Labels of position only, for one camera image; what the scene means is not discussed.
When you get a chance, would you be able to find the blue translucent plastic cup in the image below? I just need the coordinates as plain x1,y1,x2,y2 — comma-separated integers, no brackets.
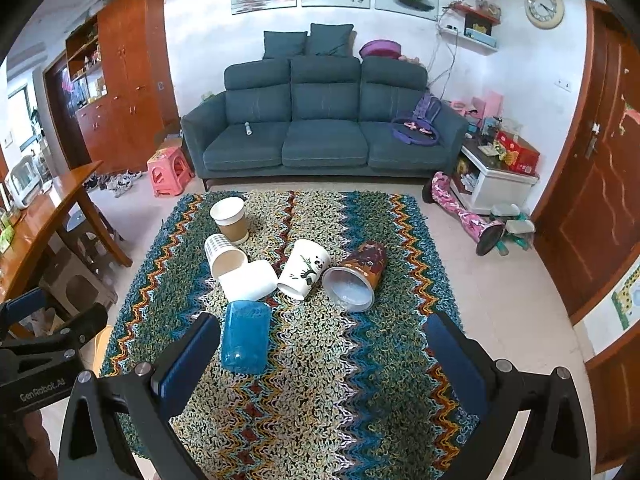
220,300,271,375

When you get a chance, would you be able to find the white cup with grid print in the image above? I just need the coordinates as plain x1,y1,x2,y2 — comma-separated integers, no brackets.
204,234,248,281

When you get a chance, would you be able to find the plain white paper cup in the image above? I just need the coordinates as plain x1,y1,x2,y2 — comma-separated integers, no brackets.
219,260,278,302

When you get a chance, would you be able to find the brown kraft paper cup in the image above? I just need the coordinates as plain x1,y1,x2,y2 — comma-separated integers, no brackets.
210,196,248,245

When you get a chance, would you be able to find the white panda print cup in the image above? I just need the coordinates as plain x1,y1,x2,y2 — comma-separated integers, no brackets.
277,240,331,301

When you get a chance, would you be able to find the brown clear plastic cup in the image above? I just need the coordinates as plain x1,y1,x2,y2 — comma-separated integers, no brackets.
322,240,387,313

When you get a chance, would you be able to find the wooden dining table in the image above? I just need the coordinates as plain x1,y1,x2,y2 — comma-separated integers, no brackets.
1,160,132,301

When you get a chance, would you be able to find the pink plastic stool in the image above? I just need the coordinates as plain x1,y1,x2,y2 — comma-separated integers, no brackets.
146,146,194,197

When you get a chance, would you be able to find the pink patterned hoverboard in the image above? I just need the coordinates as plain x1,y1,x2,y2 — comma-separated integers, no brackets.
423,171,506,256

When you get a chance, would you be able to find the brown wooden door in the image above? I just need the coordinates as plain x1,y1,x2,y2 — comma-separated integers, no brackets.
535,0,639,323

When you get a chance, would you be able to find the colourful zigzag shaggy rug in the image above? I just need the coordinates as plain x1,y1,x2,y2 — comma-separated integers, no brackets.
98,188,481,480

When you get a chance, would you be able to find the red-brown wooden cabinet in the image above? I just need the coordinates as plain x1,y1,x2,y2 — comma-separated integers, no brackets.
76,0,179,174

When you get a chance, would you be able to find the white side table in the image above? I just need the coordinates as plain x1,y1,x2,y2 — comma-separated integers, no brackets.
450,139,538,216

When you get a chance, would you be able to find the red gift box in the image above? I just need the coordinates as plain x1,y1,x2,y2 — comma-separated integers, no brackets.
495,130,540,176

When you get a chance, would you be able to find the teal three-seat sofa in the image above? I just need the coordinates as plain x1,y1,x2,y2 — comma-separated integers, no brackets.
181,55,468,180

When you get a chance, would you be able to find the left teal cushion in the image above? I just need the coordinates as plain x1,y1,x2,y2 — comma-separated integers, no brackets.
264,30,308,60

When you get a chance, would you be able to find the teal cushion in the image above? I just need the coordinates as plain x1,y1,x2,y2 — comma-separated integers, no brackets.
305,23,354,56
264,30,308,60

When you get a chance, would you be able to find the purple bag on sofa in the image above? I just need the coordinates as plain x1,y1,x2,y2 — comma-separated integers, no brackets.
390,91,442,146

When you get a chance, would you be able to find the right teal cushion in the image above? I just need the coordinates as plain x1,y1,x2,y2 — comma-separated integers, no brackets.
305,23,354,56

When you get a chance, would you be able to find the purple basin behind sofa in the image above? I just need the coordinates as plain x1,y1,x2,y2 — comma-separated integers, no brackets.
359,39,401,60

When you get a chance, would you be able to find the wall shelf with items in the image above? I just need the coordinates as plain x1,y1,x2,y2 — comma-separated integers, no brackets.
438,0,502,53

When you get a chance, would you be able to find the round wall clock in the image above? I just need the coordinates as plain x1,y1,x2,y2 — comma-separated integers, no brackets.
525,0,565,29

